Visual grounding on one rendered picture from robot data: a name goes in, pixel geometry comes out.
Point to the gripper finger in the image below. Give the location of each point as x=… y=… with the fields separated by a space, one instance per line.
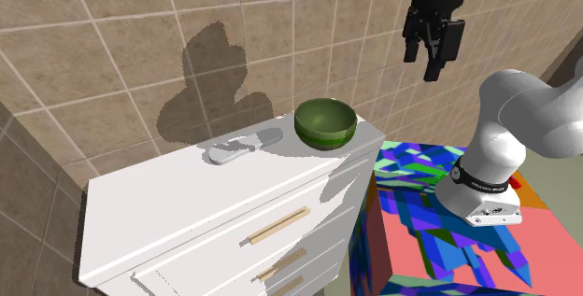
x=412 y=33
x=448 y=47

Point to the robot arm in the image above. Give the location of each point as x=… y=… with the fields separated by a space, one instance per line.
x=505 y=126

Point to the green bowl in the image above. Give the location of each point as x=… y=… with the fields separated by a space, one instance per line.
x=325 y=124

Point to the colourful patterned robot stand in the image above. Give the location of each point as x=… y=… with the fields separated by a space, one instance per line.
x=455 y=240

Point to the white grey flat tool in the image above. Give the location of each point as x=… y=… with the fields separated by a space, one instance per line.
x=241 y=147

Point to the white chest of drawers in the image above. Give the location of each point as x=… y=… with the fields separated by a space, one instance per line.
x=182 y=204

